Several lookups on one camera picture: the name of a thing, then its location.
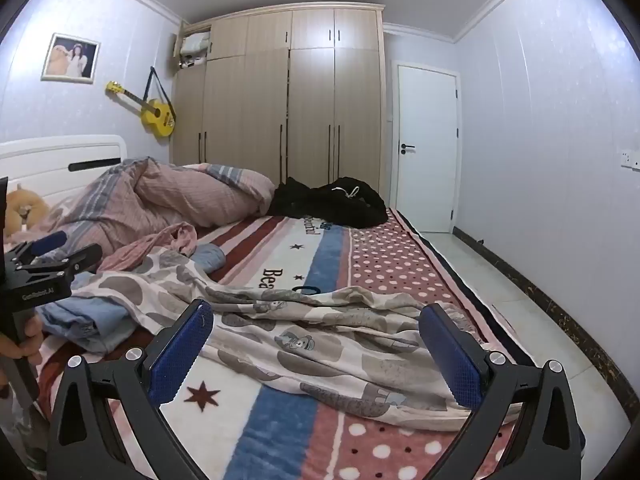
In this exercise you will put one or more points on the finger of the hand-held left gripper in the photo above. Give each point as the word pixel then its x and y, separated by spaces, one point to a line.
pixel 50 242
pixel 75 260

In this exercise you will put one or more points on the white bed headboard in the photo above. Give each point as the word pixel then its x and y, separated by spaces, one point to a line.
pixel 50 152

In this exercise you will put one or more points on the cream animal print pants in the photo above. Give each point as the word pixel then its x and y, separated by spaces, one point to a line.
pixel 320 340

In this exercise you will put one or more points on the person's left hand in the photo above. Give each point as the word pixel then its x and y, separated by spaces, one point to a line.
pixel 34 335

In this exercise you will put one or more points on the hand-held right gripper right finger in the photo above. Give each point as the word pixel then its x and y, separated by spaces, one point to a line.
pixel 450 355

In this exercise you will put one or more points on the yellow ukulele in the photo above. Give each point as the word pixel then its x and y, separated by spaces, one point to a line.
pixel 157 115

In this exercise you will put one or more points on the orange plush toy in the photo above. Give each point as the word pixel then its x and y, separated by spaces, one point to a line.
pixel 22 202

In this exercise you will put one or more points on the white door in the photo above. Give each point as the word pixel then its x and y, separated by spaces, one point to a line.
pixel 430 110

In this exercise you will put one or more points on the striped dotted bed blanket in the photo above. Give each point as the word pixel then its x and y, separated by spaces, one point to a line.
pixel 390 260

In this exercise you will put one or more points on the grey-blue folded garment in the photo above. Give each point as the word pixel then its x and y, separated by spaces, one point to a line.
pixel 207 257

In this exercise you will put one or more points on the blue jeans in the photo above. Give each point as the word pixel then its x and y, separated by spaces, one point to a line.
pixel 85 320

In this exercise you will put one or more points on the white wall socket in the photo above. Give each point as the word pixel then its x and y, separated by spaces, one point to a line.
pixel 630 159

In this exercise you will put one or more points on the beige wooden wardrobe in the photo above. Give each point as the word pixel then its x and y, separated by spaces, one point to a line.
pixel 250 110

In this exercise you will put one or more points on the pink striped duvet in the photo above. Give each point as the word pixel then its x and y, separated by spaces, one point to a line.
pixel 175 190

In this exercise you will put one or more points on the pink checked garment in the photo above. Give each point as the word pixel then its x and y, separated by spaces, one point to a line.
pixel 175 240

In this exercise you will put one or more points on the black clothing pile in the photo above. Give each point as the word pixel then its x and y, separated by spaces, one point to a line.
pixel 310 205

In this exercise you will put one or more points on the white laundry in wardrobe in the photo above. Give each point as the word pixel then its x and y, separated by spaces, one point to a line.
pixel 194 45

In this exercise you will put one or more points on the framed wall photo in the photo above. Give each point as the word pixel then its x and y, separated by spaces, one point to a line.
pixel 70 57

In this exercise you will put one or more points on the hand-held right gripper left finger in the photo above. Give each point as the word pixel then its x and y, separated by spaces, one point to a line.
pixel 182 350

